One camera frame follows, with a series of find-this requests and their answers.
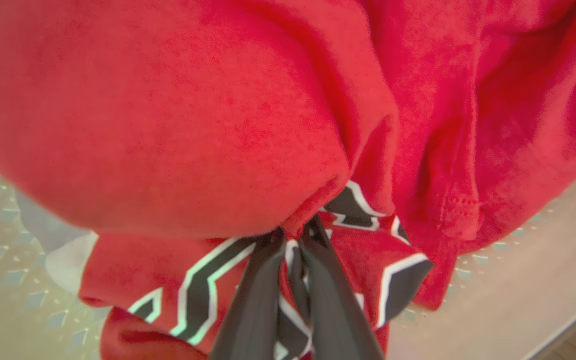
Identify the white cloth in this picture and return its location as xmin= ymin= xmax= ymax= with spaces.
xmin=15 ymin=192 xmax=100 ymax=296

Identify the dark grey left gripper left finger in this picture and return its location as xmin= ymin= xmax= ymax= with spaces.
xmin=208 ymin=228 xmax=287 ymax=360

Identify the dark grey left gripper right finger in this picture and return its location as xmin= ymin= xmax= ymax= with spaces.
xmin=299 ymin=215 xmax=385 ymax=360

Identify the red shirt with black-white print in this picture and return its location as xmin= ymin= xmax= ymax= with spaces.
xmin=0 ymin=0 xmax=576 ymax=360

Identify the cream perforated laundry basket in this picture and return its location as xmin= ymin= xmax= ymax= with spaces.
xmin=0 ymin=157 xmax=576 ymax=360

